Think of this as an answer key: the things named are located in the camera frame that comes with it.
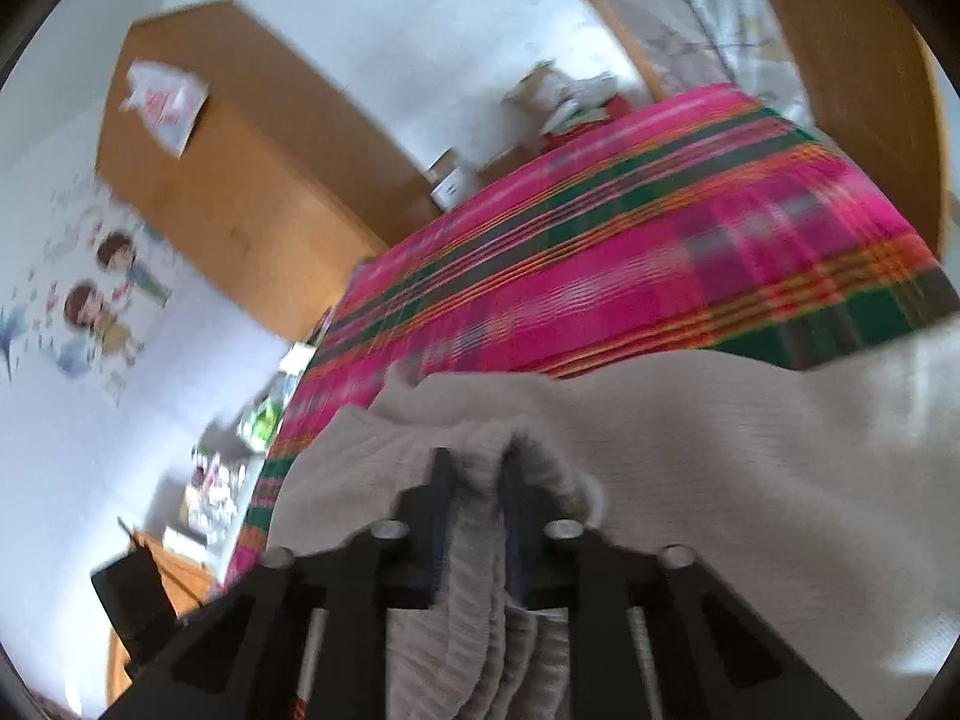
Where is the transparent plastic door curtain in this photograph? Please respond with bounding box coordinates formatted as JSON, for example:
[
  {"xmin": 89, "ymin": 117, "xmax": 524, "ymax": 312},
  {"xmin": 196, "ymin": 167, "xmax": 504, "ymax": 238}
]
[{"xmin": 643, "ymin": 0, "xmax": 816, "ymax": 130}]

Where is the crumpled white plastic bag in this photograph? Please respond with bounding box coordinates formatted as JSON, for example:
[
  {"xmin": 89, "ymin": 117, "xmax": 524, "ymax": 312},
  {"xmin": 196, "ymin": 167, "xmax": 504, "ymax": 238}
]
[{"xmin": 553, "ymin": 70, "xmax": 617, "ymax": 119}]

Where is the green packet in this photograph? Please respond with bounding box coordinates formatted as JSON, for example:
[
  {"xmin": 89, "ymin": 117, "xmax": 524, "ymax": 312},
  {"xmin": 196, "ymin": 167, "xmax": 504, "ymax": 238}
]
[{"xmin": 237, "ymin": 394, "xmax": 286, "ymax": 454}]

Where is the low wooden cabinet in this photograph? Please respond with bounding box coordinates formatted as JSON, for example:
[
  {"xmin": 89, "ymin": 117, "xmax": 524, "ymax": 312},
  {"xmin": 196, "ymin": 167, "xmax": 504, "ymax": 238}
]
[{"xmin": 103, "ymin": 531, "xmax": 220, "ymax": 715}]

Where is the wooden door frame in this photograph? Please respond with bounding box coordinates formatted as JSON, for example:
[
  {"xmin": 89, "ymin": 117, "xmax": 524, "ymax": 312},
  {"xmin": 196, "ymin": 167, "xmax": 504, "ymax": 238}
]
[{"xmin": 535, "ymin": 0, "xmax": 670, "ymax": 104}]

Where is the plain brown cardboard box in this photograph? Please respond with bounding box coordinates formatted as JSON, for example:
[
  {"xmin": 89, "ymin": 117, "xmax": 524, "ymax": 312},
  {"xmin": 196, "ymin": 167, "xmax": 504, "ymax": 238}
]
[{"xmin": 478, "ymin": 145, "xmax": 535, "ymax": 179}]

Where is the wooden wardrobe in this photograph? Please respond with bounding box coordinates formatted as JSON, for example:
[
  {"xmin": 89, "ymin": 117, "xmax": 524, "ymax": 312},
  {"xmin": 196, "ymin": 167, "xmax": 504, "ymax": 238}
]
[{"xmin": 94, "ymin": 0, "xmax": 445, "ymax": 344}]

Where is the cartoon wall sticker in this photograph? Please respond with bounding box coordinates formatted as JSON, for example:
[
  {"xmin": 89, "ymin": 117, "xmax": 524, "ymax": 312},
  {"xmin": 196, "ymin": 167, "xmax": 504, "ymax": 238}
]
[{"xmin": 0, "ymin": 171, "xmax": 182, "ymax": 407}]

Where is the pink green plaid bedsheet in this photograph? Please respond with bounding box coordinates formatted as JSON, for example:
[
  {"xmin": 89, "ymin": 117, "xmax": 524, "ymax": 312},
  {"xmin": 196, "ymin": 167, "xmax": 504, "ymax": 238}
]
[{"xmin": 223, "ymin": 81, "xmax": 960, "ymax": 587}]

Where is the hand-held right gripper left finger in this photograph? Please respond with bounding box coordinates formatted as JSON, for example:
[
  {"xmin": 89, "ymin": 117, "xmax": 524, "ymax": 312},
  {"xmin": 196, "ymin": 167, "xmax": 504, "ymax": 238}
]
[{"xmin": 101, "ymin": 446, "xmax": 458, "ymax": 720}]

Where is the white open box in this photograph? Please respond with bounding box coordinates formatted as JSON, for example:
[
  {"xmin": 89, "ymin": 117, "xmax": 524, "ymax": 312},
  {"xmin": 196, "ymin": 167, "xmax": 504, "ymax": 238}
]
[{"xmin": 426, "ymin": 148, "xmax": 482, "ymax": 212}]

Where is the wooden door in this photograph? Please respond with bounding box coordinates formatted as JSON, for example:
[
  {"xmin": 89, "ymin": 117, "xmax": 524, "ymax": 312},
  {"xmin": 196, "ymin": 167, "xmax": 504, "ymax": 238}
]
[{"xmin": 730, "ymin": 0, "xmax": 951, "ymax": 254}]

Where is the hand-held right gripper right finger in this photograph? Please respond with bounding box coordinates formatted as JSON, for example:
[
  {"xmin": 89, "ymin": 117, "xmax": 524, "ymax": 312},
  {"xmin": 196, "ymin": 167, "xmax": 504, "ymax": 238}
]
[{"xmin": 499, "ymin": 452, "xmax": 860, "ymax": 720}]

